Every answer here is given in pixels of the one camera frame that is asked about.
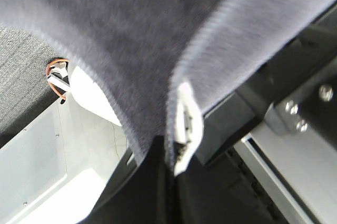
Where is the orange wire loop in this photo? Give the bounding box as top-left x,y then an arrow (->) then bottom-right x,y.
46,58 -> 70,104

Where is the dark grey towel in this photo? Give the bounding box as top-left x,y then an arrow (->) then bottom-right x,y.
1,0 -> 335,168

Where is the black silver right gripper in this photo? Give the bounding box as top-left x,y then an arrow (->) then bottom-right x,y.
194,5 -> 337,224

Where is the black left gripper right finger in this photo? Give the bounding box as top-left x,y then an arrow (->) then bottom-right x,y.
175,150 -> 287,223

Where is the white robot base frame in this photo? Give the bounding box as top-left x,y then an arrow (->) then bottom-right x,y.
1,67 -> 136,223

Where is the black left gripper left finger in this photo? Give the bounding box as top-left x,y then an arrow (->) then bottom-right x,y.
84,136 -> 173,223

